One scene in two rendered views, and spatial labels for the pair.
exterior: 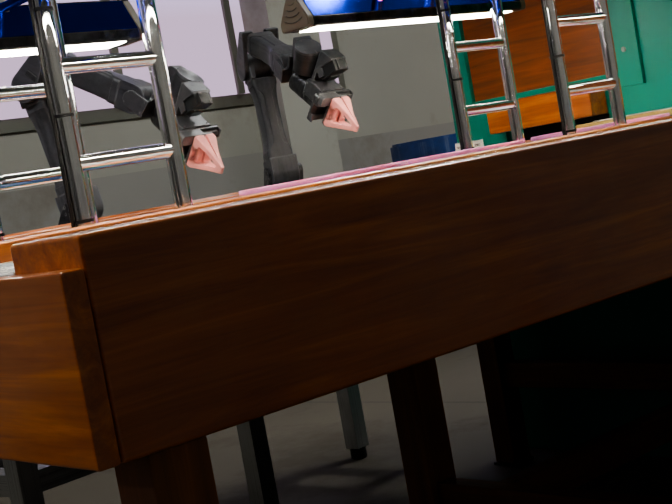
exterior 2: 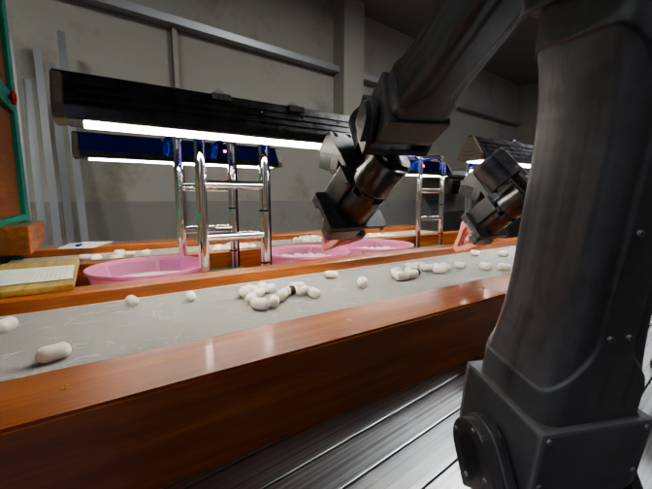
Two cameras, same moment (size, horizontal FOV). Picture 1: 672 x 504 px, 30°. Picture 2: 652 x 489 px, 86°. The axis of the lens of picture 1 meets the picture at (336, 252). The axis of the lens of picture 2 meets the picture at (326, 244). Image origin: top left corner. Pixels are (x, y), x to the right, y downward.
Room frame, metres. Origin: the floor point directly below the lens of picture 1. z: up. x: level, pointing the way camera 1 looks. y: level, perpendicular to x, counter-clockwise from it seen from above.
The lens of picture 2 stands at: (3.20, -0.01, 0.93)
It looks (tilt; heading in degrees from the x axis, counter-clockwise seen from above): 8 degrees down; 188
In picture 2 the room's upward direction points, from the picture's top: straight up
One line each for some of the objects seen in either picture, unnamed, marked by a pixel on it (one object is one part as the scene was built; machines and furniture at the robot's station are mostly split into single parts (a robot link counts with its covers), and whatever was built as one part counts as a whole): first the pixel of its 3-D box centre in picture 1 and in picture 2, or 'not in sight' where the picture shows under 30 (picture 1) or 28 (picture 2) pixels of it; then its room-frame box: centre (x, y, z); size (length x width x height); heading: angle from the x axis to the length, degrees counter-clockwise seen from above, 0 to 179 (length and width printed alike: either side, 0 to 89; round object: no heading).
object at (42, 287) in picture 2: (662, 112); (33, 275); (2.57, -0.71, 0.77); 0.33 x 0.15 x 0.01; 41
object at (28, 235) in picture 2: not in sight; (24, 235); (2.35, -0.97, 0.83); 0.30 x 0.06 x 0.07; 41
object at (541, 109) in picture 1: (544, 108); not in sight; (2.86, -0.52, 0.83); 0.30 x 0.06 x 0.07; 41
